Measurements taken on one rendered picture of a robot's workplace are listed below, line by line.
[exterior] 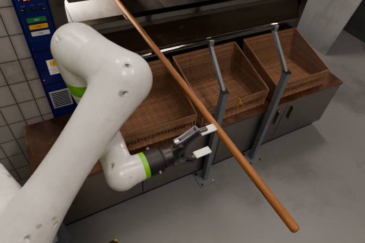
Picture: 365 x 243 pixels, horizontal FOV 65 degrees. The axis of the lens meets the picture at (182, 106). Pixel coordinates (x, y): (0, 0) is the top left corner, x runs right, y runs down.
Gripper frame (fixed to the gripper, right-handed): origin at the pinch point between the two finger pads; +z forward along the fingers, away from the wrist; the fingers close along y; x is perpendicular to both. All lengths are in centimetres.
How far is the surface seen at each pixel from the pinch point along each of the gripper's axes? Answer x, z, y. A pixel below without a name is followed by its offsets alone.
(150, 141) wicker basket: -50, -3, 58
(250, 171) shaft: 17.9, 5.4, -0.1
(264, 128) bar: -39, 86, 77
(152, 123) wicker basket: -65, 5, 61
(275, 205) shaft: 31.7, 5.1, 0.2
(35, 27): -98, -46, -4
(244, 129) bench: -44, 71, 78
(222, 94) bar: -40, 38, 26
